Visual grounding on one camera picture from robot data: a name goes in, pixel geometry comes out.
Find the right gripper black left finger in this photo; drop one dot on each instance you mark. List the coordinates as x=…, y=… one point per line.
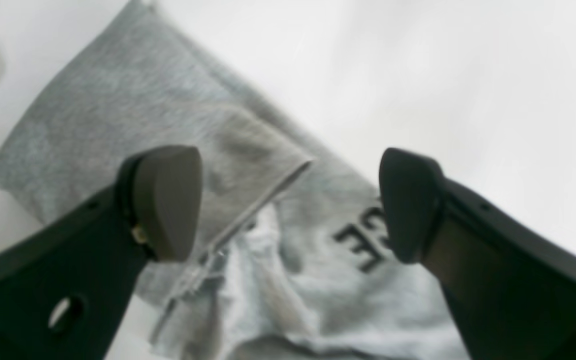
x=65, y=290

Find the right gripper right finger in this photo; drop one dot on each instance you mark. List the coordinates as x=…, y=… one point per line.
x=510, y=292

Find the grey T-shirt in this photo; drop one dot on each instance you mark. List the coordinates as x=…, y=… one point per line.
x=290, y=259

